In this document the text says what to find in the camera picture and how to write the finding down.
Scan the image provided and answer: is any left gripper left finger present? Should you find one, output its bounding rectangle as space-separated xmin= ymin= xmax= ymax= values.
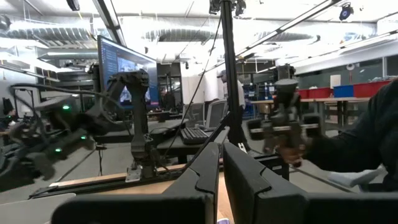
xmin=51 ymin=142 xmax=220 ymax=224

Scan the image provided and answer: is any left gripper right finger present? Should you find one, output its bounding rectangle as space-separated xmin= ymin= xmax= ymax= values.
xmin=223 ymin=142 xmax=398 ymax=224

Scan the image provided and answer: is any person's hand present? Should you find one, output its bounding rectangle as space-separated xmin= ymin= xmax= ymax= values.
xmin=278 ymin=144 xmax=308 ymax=167

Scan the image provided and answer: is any dark grey desk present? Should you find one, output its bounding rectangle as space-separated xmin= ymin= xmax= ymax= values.
xmin=93 ymin=119 xmax=231 ymax=156

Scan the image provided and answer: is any black computer keyboard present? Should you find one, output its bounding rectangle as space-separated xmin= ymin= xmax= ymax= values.
xmin=180 ymin=126 xmax=210 ymax=144

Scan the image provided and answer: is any person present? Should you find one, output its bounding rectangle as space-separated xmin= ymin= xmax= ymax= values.
xmin=303 ymin=79 xmax=398 ymax=192
xmin=216 ymin=70 xmax=247 ymax=110
xmin=160 ymin=88 xmax=177 ymax=111

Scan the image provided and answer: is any red storage bin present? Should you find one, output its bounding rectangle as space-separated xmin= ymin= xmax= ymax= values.
xmin=297 ymin=86 xmax=333 ymax=100
xmin=353 ymin=80 xmax=394 ymax=98

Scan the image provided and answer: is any long wooden table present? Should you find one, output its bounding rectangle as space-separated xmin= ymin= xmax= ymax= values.
xmin=250 ymin=96 xmax=371 ymax=134

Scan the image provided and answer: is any large computer monitor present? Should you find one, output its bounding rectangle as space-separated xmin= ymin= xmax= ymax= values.
xmin=97 ymin=35 xmax=159 ymax=108

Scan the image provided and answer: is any blue storage bin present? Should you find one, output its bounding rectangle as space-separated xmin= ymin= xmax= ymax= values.
xmin=333 ymin=84 xmax=354 ymax=98

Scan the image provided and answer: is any black leader arm handle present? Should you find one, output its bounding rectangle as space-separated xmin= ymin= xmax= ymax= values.
xmin=247 ymin=78 xmax=321 ymax=153

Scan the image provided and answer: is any black aluminium rig frame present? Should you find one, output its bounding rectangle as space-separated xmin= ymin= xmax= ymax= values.
xmin=29 ymin=0 xmax=290 ymax=200

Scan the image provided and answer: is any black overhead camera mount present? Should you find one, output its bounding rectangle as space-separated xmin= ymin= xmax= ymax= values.
xmin=208 ymin=0 xmax=247 ymax=16

